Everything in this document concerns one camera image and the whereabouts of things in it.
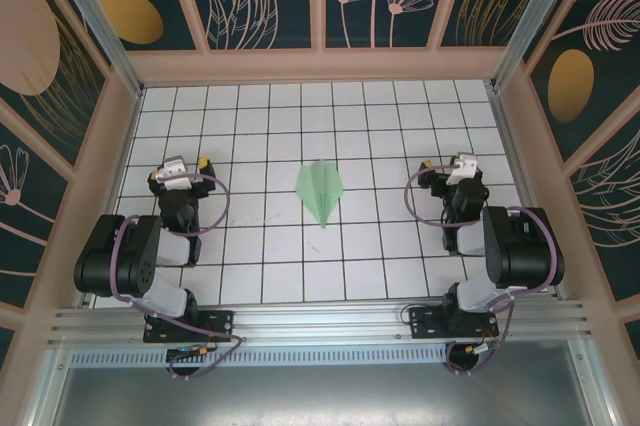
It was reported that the long aluminium side rail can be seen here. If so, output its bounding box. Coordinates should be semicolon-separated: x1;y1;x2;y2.
487;85;569;300

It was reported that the slotted grey cable duct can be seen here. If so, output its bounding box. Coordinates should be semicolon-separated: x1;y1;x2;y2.
69;343;576;368

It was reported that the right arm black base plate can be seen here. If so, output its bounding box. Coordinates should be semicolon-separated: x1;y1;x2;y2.
408;303;500;340

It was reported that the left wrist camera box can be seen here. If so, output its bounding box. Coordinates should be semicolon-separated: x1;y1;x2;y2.
153;155;194;192

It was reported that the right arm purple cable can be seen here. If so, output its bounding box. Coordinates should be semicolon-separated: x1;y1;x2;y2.
403;159;561;377

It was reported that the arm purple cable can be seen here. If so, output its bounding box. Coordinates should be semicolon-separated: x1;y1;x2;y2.
403;159;561;377
110;173;247;381

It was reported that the shiny metal robot part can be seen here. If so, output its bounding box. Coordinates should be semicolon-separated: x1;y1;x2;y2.
446;150;480;186

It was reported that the light green paper sheet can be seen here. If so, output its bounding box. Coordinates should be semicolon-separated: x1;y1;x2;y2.
294;158;346;231

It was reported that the brushed metal sheet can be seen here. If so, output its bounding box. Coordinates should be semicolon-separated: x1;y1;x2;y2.
29;348;619;426

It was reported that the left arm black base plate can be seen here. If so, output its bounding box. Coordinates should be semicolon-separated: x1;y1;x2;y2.
143;309;236;345

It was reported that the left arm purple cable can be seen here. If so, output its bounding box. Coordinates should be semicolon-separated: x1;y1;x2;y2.
110;173;247;381

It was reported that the aluminium frame post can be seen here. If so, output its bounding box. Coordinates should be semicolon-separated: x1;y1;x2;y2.
489;0;594;92
42;0;146;97

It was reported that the aluminium mounting rail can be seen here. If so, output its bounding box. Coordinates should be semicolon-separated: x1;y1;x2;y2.
47;299;594;347

